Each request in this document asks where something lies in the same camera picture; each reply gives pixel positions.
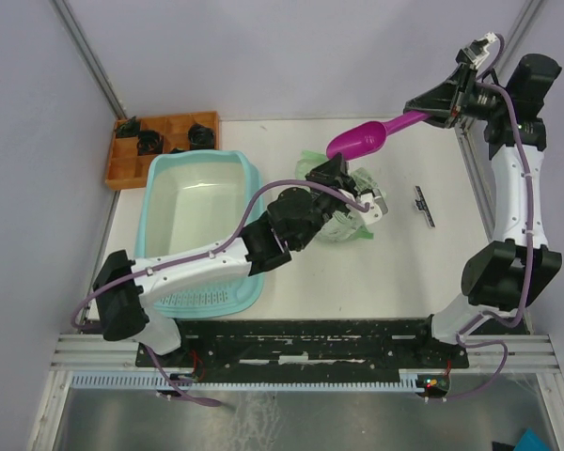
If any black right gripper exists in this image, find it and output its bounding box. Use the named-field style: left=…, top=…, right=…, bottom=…
left=400, top=63, right=509, bottom=131

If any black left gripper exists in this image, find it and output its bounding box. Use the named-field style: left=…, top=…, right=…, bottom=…
left=294, top=151, right=361, bottom=249

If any magenta plastic litter scoop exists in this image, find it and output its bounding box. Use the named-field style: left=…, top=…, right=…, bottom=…
left=325, top=111, right=430, bottom=161

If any green cat litter bag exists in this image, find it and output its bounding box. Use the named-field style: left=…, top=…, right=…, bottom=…
left=295, top=150, right=388, bottom=243

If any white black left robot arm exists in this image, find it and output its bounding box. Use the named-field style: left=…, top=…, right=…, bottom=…
left=92, top=155, right=373, bottom=366

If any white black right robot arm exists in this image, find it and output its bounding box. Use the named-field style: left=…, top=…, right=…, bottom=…
left=405, top=48, right=562, bottom=367

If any teal plastic litter box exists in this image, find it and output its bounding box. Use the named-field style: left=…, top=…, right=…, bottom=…
left=134, top=150, right=264, bottom=319

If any white plastic clip tool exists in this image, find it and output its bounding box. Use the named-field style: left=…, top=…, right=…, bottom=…
left=415, top=185, right=435, bottom=228

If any black round part in tray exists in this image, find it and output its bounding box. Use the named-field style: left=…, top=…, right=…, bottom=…
left=187, top=123, right=216, bottom=150

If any orange compartment tray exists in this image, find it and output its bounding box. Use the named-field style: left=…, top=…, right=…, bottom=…
left=105, top=111, right=220, bottom=191

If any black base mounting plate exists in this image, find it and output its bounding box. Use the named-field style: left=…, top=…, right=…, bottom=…
left=159, top=319, right=469, bottom=384

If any blue object bottom corner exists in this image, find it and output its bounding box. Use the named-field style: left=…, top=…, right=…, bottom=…
left=513, top=428, right=551, bottom=451

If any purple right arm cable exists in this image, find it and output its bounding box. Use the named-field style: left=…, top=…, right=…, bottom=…
left=422, top=33, right=533, bottom=403

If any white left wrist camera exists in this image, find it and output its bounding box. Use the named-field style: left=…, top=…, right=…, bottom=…
left=356, top=188, right=388, bottom=226

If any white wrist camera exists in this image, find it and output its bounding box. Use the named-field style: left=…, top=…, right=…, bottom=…
left=459, top=32, right=499, bottom=68
left=356, top=188, right=388, bottom=226

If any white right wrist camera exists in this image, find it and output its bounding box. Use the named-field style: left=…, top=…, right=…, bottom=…
left=459, top=32, right=499, bottom=68

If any black ring part in tray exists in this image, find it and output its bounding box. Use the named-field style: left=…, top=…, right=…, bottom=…
left=136, top=130, right=164, bottom=156

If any aluminium frame rail left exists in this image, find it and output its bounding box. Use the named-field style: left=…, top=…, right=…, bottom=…
left=49, top=0, right=127, bottom=119

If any white slotted cable duct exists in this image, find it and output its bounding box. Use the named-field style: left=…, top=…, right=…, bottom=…
left=69, top=368, right=429, bottom=390

